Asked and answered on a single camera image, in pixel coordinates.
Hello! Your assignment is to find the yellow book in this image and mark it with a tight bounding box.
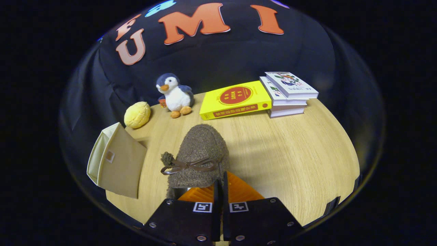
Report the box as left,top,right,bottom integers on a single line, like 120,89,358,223
199,81,272,121

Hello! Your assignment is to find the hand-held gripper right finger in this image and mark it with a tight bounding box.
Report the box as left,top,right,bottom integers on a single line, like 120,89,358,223
223,171,304,246

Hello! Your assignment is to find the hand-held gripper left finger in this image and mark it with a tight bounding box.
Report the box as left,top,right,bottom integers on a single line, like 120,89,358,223
143,180,222,246

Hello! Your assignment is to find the brown fuzzy shoe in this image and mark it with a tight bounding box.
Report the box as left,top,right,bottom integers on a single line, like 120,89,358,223
160,124,230,199

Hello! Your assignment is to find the yellow plush bun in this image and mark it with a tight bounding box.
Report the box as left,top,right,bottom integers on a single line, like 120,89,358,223
124,101,151,129

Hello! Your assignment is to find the penguin plush toy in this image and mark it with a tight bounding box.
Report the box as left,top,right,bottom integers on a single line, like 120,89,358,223
156,73,195,119

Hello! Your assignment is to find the beige fabric storage box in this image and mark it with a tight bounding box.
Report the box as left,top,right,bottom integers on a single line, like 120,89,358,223
87,122,147,199

